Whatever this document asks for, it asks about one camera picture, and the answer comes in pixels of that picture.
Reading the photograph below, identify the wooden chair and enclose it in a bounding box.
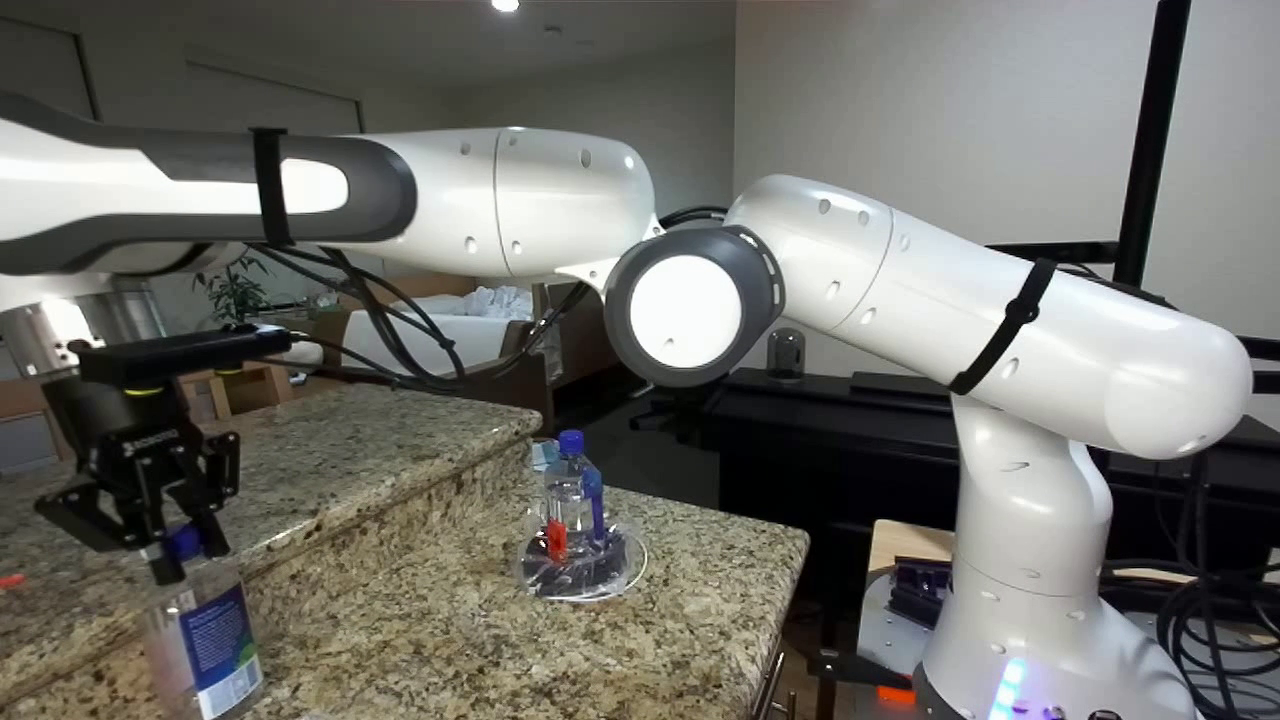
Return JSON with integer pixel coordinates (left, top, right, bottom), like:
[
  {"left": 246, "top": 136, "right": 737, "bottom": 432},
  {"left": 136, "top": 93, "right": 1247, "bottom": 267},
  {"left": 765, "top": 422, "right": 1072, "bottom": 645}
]
[{"left": 180, "top": 359, "right": 291, "bottom": 432}]

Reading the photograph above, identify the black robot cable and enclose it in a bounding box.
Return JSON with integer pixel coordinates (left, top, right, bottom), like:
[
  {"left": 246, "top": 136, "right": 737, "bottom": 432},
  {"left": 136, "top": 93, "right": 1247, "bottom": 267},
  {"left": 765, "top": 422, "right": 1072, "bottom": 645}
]
[{"left": 194, "top": 237, "right": 590, "bottom": 392}]

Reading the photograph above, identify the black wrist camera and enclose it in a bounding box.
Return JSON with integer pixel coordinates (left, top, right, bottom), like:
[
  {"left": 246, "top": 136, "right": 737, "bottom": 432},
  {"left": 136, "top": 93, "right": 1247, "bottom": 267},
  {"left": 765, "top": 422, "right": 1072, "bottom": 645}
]
[{"left": 75, "top": 327, "right": 291, "bottom": 386}]

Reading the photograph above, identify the bed with white sheets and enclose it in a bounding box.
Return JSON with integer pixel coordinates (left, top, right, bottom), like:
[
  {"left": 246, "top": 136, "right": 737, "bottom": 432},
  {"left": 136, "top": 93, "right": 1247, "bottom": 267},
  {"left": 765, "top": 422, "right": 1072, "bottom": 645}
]
[{"left": 291, "top": 271, "right": 534, "bottom": 380}]

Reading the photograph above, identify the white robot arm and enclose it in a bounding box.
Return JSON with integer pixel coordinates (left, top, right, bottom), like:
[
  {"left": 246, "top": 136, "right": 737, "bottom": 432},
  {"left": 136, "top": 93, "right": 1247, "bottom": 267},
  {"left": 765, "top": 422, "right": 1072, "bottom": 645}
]
[{"left": 0, "top": 94, "right": 1252, "bottom": 720}]

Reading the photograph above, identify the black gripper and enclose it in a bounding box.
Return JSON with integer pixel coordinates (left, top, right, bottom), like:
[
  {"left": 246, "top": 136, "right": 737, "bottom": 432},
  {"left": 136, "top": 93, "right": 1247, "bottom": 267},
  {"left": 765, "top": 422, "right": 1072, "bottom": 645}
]
[{"left": 34, "top": 374, "right": 240, "bottom": 585}]

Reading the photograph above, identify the Fiji water bottle blue cap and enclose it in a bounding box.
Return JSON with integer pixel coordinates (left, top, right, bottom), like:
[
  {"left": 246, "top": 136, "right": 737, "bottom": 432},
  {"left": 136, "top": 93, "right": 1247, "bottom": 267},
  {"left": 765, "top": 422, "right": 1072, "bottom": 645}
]
[{"left": 540, "top": 428, "right": 609, "bottom": 565}]

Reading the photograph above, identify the clear water bottle blue label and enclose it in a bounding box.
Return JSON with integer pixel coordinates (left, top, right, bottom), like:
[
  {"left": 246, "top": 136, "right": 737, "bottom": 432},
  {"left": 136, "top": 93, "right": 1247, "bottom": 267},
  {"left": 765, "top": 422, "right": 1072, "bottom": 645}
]
[{"left": 142, "top": 525, "right": 265, "bottom": 720}]

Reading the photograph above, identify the potted green plant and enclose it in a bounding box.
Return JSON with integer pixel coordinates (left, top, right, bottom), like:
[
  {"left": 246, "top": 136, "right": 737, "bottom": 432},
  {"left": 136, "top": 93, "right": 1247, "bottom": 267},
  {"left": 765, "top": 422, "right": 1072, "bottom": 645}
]
[{"left": 194, "top": 257, "right": 268, "bottom": 327}]

